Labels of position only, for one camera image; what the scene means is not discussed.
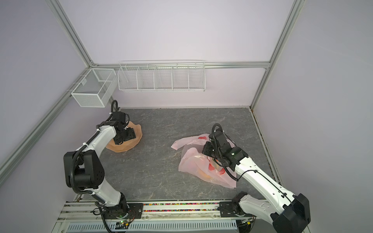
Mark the pink plastic bag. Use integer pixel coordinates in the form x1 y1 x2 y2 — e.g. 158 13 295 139
171 134 237 189

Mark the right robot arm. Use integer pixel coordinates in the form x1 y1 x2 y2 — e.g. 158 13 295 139
202 123 311 233

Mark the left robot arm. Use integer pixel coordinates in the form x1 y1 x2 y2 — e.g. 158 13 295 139
63 100 136 215

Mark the pink wavy fruit plate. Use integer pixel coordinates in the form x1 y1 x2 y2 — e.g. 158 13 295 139
106 121 143 153

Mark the small white mesh basket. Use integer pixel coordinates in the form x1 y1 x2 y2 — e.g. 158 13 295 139
71 68 118 108

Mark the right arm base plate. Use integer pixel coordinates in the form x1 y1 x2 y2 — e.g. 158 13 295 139
218 201 255 217

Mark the long white wire basket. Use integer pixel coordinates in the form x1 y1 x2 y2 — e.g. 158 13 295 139
117 60 206 91

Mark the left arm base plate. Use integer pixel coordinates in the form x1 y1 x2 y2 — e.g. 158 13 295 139
103 203 144 220

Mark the aluminium mounting rail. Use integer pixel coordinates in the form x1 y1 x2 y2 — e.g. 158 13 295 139
52 199 275 233

